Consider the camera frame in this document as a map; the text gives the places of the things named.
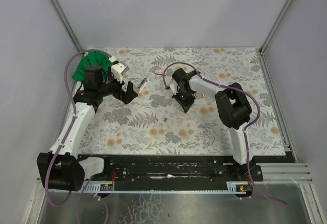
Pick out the olive green stapler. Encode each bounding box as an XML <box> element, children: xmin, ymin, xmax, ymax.
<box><xmin>135</xmin><ymin>78</ymin><xmax>149</xmax><ymax>94</ymax></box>

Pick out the staple strip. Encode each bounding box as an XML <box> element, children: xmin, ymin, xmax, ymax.
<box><xmin>193</xmin><ymin>92</ymin><xmax>205</xmax><ymax>99</ymax></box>

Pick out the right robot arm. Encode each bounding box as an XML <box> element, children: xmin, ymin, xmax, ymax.
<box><xmin>170</xmin><ymin>68</ymin><xmax>253</xmax><ymax>165</ymax></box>

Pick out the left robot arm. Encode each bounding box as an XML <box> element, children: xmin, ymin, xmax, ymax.
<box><xmin>37</xmin><ymin>62</ymin><xmax>138</xmax><ymax>191</ymax></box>

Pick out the red staple box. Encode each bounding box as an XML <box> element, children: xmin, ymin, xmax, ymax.
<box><xmin>154</xmin><ymin>68</ymin><xmax>164</xmax><ymax>76</ymax></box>

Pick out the green cloth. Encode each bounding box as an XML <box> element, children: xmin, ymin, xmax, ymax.
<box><xmin>72</xmin><ymin>51</ymin><xmax>113</xmax><ymax>82</ymax></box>

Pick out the floral table mat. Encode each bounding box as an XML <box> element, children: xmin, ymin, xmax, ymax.
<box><xmin>78</xmin><ymin>48</ymin><xmax>285</xmax><ymax>155</ymax></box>

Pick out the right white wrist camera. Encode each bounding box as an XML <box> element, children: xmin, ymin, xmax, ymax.
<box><xmin>166</xmin><ymin>81</ymin><xmax>178</xmax><ymax>95</ymax></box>

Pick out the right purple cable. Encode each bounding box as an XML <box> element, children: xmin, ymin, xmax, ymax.
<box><xmin>163</xmin><ymin>62</ymin><xmax>289</xmax><ymax>207</ymax></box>

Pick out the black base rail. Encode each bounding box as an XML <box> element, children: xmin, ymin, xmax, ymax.
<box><xmin>51</xmin><ymin>153</ymin><xmax>276</xmax><ymax>191</ymax></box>

